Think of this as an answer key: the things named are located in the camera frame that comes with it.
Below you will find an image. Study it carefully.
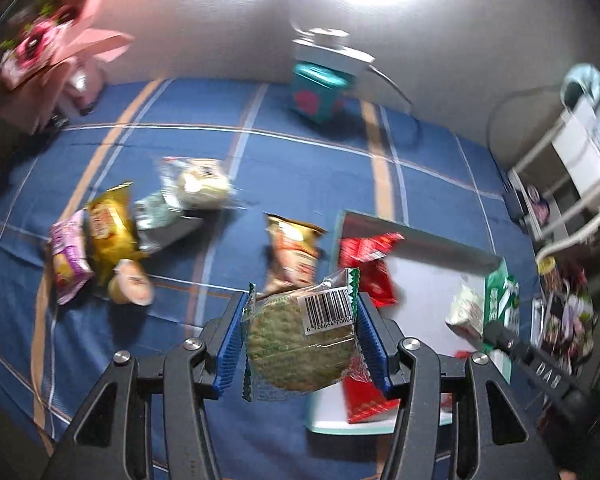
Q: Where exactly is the black power strip cable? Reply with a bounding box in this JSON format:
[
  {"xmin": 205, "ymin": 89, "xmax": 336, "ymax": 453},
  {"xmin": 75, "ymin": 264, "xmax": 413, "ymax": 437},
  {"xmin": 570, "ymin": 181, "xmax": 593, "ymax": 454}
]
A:
[{"xmin": 370, "ymin": 65, "xmax": 423, "ymax": 148}]

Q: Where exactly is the bun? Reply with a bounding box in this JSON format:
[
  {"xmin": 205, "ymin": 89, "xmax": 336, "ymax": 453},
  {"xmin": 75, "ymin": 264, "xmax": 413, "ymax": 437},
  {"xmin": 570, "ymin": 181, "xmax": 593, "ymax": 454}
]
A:
[{"xmin": 160, "ymin": 156, "xmax": 236, "ymax": 211}]

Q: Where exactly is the grey power adapter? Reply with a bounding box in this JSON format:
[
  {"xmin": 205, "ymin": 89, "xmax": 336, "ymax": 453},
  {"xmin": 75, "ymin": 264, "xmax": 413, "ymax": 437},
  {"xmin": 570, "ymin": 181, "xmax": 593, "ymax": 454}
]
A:
[{"xmin": 505, "ymin": 190, "xmax": 531, "ymax": 226}]

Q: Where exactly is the white power strip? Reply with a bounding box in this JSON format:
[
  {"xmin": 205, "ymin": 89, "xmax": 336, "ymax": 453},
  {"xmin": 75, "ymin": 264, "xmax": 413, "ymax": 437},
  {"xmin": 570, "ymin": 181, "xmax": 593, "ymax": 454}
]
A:
[{"xmin": 291, "ymin": 27, "xmax": 376, "ymax": 78}]

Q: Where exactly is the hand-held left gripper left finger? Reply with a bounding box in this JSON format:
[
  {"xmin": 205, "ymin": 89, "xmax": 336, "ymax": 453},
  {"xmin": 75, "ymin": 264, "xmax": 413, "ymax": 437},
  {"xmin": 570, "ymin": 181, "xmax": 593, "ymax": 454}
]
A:
[{"xmin": 40, "ymin": 290, "xmax": 253, "ymax": 480}]

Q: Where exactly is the long black cable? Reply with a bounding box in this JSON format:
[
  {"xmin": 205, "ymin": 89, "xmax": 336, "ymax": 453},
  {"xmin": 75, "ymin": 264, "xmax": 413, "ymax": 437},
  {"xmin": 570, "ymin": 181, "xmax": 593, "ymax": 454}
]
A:
[{"xmin": 485, "ymin": 85, "xmax": 566, "ymax": 171}]

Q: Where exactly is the orange snack packet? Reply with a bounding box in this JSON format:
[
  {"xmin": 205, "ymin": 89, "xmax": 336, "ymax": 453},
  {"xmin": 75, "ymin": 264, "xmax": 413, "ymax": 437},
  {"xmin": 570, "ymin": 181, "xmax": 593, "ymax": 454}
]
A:
[{"xmin": 257, "ymin": 212, "xmax": 328, "ymax": 298}]

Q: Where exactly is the white zigzag edge packet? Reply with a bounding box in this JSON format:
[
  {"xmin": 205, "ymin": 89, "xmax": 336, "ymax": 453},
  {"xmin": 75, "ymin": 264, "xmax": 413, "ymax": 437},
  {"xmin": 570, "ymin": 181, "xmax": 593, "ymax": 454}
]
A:
[{"xmin": 445, "ymin": 282, "xmax": 486, "ymax": 338}]

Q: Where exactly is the brown red snack packet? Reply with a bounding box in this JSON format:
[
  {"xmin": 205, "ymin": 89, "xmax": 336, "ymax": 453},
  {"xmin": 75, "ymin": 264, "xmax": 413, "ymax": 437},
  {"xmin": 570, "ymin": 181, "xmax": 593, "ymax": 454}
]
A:
[{"xmin": 362, "ymin": 257, "xmax": 398, "ymax": 308}]

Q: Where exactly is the pink flower box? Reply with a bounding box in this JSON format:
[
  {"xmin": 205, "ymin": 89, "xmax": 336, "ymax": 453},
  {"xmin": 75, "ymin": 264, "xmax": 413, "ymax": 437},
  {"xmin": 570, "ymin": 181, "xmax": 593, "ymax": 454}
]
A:
[{"xmin": 0, "ymin": 0, "xmax": 136, "ymax": 133}]

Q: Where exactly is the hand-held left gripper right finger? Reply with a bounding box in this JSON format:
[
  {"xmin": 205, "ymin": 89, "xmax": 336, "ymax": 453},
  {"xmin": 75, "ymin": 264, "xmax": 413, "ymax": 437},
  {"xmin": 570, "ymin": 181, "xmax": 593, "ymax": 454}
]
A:
[{"xmin": 355, "ymin": 292, "xmax": 551, "ymax": 480}]

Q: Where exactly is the large red snack packet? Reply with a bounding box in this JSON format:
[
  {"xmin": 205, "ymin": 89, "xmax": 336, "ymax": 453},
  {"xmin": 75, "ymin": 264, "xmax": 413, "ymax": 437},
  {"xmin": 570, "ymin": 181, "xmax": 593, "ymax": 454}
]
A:
[{"xmin": 342, "ymin": 375, "xmax": 453, "ymax": 425}]

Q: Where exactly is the shallow teal cardboard box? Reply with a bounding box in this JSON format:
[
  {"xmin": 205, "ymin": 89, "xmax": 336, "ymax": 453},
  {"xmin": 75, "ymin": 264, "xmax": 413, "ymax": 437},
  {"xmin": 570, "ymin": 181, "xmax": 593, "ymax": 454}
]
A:
[{"xmin": 306, "ymin": 210, "xmax": 521, "ymax": 436}]

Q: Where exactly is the white shelf rack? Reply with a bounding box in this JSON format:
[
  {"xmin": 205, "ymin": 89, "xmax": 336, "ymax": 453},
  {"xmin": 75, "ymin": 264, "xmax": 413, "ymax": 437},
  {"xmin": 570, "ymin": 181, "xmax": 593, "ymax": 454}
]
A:
[{"xmin": 505, "ymin": 62, "xmax": 600, "ymax": 261}]

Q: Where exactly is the pink snack packet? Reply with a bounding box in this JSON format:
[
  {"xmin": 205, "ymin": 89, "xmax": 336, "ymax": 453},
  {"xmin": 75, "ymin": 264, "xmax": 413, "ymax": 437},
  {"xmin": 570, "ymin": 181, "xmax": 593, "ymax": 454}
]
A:
[{"xmin": 47, "ymin": 210, "xmax": 93, "ymax": 306}]

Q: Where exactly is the teal cube box pink pattern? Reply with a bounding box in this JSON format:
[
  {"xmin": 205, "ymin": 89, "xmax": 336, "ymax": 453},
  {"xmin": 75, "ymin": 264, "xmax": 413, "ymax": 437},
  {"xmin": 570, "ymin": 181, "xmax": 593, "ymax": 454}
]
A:
[{"xmin": 287, "ymin": 59, "xmax": 356, "ymax": 125}]

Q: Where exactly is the small red snack packet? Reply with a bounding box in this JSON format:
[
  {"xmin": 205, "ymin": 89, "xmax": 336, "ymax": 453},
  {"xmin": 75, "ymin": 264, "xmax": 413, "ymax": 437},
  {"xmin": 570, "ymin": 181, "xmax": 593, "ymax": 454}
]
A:
[{"xmin": 339, "ymin": 232, "xmax": 406, "ymax": 271}]

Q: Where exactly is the green white snack packet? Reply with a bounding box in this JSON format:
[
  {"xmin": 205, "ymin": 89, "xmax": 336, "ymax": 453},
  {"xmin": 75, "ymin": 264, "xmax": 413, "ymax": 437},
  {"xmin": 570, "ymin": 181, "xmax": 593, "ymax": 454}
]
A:
[{"xmin": 482, "ymin": 260, "xmax": 521, "ymax": 351}]

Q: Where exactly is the round green cracker packet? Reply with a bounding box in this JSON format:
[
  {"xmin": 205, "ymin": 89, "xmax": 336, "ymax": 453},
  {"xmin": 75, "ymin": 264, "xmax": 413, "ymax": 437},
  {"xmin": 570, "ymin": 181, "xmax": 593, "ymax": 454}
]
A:
[{"xmin": 241, "ymin": 267, "xmax": 368, "ymax": 403}]

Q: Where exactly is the yellow snack packet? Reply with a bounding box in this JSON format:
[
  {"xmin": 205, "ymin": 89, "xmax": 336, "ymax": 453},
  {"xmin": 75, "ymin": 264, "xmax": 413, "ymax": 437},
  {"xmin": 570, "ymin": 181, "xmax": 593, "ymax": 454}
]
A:
[{"xmin": 86, "ymin": 182, "xmax": 146, "ymax": 286}]

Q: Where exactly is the grey green snack packet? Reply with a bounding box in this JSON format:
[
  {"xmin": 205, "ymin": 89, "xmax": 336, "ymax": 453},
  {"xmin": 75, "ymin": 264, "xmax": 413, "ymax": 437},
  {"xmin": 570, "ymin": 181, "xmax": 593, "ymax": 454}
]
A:
[{"xmin": 134, "ymin": 190, "xmax": 203, "ymax": 253}]

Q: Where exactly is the orange jelly cup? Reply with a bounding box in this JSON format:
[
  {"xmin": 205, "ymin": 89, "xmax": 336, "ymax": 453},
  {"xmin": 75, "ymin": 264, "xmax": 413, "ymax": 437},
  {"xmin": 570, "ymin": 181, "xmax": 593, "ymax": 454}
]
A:
[{"xmin": 107, "ymin": 259, "xmax": 155, "ymax": 307}]

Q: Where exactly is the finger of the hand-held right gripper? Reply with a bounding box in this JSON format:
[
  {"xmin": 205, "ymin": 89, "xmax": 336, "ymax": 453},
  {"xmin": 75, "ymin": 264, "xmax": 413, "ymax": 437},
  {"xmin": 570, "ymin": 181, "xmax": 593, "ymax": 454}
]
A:
[{"xmin": 482, "ymin": 322, "xmax": 518, "ymax": 358}]

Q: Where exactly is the blue plaid blanket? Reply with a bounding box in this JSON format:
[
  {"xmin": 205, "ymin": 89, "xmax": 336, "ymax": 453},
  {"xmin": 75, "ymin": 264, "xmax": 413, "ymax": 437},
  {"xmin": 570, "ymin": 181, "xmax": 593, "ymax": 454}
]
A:
[{"xmin": 0, "ymin": 77, "xmax": 546, "ymax": 480}]

